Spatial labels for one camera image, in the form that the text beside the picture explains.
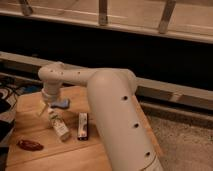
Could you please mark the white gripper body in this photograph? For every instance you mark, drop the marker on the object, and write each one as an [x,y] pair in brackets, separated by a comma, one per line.
[50,95]

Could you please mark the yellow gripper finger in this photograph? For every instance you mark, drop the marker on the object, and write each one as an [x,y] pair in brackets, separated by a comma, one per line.
[42,106]

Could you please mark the white bottle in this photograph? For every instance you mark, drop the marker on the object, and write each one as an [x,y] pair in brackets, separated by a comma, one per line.
[58,125]

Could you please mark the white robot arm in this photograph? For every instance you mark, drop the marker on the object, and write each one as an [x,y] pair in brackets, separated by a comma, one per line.
[110,94]

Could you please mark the blue sponge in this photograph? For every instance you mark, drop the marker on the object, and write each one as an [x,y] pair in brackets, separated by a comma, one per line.
[63,104]

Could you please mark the wooden table board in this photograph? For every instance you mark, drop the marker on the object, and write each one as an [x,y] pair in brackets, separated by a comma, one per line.
[72,155]

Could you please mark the dark red object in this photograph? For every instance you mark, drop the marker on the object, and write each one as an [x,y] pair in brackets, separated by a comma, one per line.
[30,145]

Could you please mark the left chair leg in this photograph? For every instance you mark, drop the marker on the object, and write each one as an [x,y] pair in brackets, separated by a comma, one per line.
[25,8]

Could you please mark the chair leg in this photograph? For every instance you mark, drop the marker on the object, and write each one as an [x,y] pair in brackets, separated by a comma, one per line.
[25,8]
[166,16]
[103,18]

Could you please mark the middle chair leg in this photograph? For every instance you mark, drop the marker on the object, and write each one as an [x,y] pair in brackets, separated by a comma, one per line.
[103,18]

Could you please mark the right chair leg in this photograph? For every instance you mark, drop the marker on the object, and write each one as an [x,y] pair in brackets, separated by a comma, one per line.
[166,16]

